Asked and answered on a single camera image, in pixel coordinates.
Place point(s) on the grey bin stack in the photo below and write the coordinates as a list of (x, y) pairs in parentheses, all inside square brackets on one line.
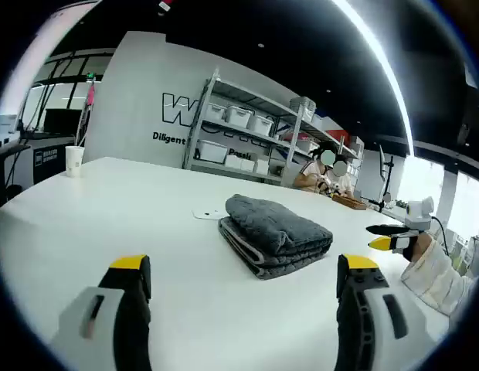
[(302, 103)]

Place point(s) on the pink cloth on stand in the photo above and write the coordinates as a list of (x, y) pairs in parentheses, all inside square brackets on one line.
[(91, 92)]

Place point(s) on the white paper cup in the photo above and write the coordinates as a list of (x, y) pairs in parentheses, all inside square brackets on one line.
[(74, 162)]

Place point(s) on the black monitor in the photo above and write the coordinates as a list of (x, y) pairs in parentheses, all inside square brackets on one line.
[(62, 121)]

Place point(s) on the wooden tray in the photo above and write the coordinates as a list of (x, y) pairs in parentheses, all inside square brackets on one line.
[(349, 202)]

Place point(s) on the grey metal shelving rack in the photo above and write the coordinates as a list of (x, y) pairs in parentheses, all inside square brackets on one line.
[(208, 96)]

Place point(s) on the grey towel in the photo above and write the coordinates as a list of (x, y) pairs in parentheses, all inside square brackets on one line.
[(270, 232)]

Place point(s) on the black cabinet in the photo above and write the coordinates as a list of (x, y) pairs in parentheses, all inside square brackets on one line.
[(45, 162)]

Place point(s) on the ceiling light strip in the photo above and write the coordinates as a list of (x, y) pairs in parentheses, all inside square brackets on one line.
[(382, 54)]

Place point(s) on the large white storage bin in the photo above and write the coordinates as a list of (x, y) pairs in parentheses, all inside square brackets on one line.
[(211, 151)]

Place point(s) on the white cardboard box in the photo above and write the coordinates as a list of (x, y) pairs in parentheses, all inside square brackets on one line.
[(262, 167), (248, 165), (235, 162)]

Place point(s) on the white lidded storage bin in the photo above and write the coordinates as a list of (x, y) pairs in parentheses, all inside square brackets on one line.
[(215, 111), (260, 124), (237, 116)]

